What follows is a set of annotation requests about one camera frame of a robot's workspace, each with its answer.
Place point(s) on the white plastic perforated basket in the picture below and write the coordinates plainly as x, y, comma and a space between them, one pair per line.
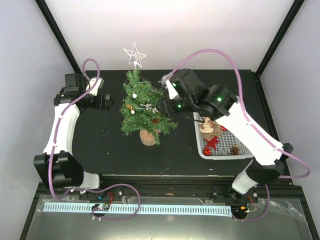
222, 152

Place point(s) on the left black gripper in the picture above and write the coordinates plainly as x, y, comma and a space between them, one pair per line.
106, 103

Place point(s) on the right black frame post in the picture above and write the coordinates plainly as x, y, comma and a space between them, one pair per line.
281, 32

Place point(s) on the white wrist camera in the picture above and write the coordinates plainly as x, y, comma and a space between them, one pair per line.
94, 85
165, 81

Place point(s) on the red santa hat ornament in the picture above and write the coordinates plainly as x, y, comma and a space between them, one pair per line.
223, 128

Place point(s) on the burlap bow ornament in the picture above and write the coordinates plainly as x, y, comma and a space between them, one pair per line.
216, 132

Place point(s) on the red star ornament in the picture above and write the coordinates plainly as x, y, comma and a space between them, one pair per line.
212, 143

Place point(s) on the red gift box ornament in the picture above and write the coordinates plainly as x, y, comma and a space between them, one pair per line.
207, 151

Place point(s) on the small green christmas tree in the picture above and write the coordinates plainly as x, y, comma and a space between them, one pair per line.
141, 120

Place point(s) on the dark brown pinecone ornament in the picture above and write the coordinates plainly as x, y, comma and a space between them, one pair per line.
156, 120

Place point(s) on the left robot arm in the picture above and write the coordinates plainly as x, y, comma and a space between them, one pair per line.
56, 166

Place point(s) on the left black frame post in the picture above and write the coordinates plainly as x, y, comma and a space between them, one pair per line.
48, 16

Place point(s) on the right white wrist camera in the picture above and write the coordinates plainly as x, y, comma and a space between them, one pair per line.
165, 81

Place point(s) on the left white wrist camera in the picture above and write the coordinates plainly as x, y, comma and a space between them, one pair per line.
94, 85

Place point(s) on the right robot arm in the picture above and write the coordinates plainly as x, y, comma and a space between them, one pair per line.
186, 93

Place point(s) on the white ball string lights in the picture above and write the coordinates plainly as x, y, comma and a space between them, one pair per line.
144, 93

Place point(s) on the silver star ornament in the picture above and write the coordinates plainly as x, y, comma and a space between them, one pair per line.
135, 57

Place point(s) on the white slotted cable duct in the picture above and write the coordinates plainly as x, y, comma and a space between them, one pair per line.
142, 209

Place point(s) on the wooden snowman ornament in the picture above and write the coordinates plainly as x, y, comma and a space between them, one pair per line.
206, 126

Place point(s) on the black frame post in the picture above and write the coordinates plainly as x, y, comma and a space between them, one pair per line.
48, 16
281, 32

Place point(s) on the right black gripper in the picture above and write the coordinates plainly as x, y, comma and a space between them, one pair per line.
166, 109

